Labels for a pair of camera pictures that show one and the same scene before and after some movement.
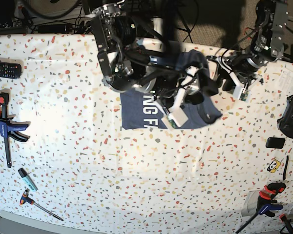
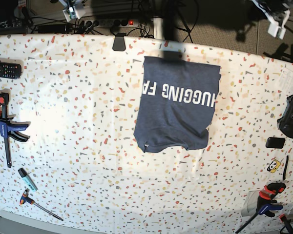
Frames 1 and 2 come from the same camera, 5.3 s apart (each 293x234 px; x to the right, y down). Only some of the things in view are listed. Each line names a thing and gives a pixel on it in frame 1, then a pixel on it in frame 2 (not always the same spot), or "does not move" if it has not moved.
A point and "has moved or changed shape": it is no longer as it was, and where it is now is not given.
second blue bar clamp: [265, 204] does not move
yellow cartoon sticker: [274, 165] does not move
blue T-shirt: [139, 110] has moved or changed shape
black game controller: [289, 123] does not move
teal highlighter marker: [28, 179] does not move
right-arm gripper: [191, 89] -> [71, 12]
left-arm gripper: [240, 85] -> [277, 12]
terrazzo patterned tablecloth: [58, 153] does not move
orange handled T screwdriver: [25, 199] does not move
